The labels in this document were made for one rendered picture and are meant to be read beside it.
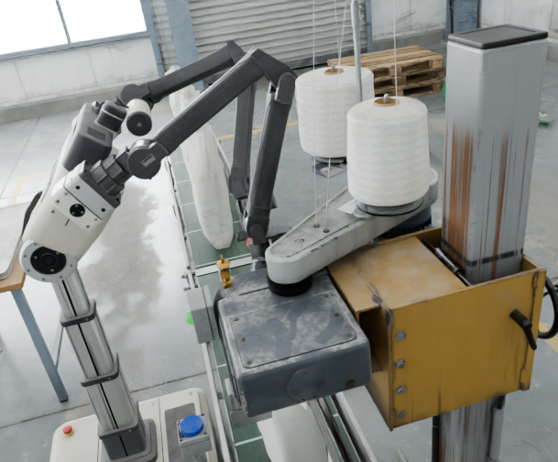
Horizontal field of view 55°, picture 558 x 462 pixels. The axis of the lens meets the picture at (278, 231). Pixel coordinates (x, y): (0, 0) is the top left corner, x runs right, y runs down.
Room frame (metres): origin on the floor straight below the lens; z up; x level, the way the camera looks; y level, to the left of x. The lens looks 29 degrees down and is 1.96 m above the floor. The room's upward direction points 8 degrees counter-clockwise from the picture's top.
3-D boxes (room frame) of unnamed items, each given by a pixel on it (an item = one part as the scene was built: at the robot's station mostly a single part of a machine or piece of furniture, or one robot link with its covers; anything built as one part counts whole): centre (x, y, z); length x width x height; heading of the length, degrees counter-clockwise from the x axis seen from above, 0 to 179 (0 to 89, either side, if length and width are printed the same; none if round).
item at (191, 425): (1.01, 0.30, 0.84); 0.06 x 0.06 x 0.02
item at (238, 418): (0.92, 0.12, 0.98); 0.09 x 0.05 x 0.05; 101
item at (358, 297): (0.89, -0.12, 1.26); 0.22 x 0.05 x 0.16; 11
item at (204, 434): (1.01, 0.30, 0.81); 0.08 x 0.08 x 0.06; 11
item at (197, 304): (0.90, 0.18, 1.28); 0.08 x 0.05 x 0.09; 11
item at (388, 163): (0.86, -0.20, 1.61); 0.15 x 0.14 x 0.17; 11
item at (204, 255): (3.65, 0.49, 0.33); 2.21 x 0.39 x 0.09; 11
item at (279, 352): (0.82, 0.01, 1.21); 0.30 x 0.25 x 0.30; 11
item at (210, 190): (2.93, 0.37, 0.74); 0.47 x 0.22 x 0.72; 9
